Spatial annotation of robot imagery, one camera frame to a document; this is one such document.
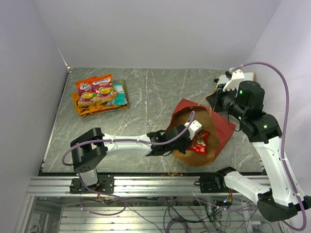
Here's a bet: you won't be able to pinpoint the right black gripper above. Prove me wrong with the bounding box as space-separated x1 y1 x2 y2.
206 83 246 121

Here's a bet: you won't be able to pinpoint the red snack packet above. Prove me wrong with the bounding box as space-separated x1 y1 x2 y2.
188 130 210 154

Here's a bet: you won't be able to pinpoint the red brown paper bag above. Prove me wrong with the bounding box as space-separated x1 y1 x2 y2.
167 99 236 176

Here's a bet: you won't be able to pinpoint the Doritos chip bag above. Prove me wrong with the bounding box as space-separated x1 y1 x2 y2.
80 80 130 118

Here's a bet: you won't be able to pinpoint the teal snack packet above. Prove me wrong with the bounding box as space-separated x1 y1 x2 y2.
105 82 128 107

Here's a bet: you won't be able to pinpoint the Fox's fruits candy bag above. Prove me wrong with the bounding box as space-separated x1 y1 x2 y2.
75 76 96 107
91 74 118 103

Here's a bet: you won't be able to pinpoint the orange Kettle chip bag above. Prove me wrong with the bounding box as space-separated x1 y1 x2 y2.
72 92 129 117

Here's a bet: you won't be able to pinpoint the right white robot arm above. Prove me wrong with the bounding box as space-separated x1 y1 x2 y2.
206 81 311 222

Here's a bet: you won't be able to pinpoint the white notepad board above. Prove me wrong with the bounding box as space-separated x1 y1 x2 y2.
214 72 255 92

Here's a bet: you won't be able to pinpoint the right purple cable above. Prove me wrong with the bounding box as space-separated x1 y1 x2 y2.
229 61 307 231

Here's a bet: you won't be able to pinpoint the loose wires under table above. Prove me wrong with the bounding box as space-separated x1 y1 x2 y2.
80 189 268 233

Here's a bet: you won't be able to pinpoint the aluminium rail frame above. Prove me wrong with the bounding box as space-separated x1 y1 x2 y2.
26 173 287 233

